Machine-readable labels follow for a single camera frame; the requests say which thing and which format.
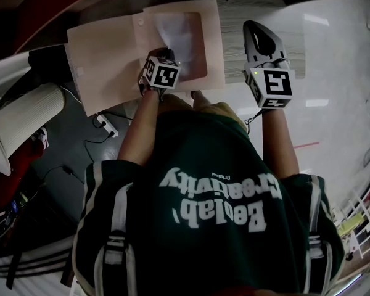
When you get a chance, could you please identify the grey shoulder strap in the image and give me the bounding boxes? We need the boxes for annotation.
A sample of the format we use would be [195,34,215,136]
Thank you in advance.
[102,182,140,296]
[304,177,334,296]

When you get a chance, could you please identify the white sheet of paper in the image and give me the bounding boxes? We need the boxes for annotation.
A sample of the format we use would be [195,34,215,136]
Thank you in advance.
[153,12,204,73]

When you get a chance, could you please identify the beige file folder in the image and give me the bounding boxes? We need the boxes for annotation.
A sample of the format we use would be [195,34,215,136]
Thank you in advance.
[66,0,226,117]

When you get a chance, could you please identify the red cloth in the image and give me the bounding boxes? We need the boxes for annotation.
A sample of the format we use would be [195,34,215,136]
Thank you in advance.
[0,134,49,211]

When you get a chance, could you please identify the person's left forearm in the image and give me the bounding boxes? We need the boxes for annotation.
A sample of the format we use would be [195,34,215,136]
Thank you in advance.
[117,89,162,167]

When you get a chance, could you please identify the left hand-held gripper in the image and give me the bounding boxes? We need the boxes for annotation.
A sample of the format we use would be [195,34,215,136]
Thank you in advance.
[142,47,182,91]

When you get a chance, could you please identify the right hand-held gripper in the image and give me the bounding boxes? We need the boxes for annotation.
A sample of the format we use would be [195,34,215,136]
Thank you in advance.
[242,20,294,109]

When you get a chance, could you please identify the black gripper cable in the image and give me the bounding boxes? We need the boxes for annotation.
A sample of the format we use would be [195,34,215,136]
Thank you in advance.
[243,107,266,135]

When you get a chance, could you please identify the white power strip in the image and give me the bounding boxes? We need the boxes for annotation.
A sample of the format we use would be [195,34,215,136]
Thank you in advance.
[94,113,120,139]

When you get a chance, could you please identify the black power adapter with cable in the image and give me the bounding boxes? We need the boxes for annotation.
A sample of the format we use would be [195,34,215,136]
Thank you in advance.
[40,164,86,185]

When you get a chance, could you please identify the dark green printed t-shirt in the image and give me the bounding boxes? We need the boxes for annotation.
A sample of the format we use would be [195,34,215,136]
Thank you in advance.
[72,111,347,296]

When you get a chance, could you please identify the person's right forearm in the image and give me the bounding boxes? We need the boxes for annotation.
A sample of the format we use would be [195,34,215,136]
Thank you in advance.
[260,107,300,179]

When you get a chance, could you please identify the khaki shorts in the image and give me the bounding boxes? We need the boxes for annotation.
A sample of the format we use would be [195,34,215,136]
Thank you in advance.
[156,91,249,134]

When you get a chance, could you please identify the white metal rack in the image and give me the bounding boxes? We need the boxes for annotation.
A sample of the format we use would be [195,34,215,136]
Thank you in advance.
[335,177,370,260]

